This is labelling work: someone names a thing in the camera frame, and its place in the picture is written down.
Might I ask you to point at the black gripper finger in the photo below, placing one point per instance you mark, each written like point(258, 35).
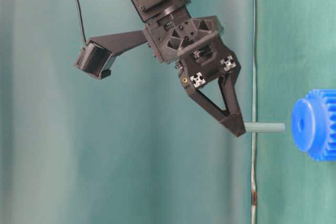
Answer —
point(231, 118)

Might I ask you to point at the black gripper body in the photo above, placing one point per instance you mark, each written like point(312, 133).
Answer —
point(195, 45)

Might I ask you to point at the grey metal shaft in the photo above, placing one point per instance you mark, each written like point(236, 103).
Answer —
point(258, 127)

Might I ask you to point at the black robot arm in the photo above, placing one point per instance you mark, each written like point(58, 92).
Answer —
point(149, 8)

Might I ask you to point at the blue plastic gear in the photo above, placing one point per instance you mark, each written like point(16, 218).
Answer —
point(313, 124)

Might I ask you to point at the green background curtain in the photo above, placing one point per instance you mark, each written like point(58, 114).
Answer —
point(131, 148)

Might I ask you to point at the green table mat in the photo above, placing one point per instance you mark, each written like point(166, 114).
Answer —
point(295, 53)

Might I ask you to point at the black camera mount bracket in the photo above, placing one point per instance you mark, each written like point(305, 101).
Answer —
point(121, 42)

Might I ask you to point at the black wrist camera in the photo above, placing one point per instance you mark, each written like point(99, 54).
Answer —
point(96, 61)

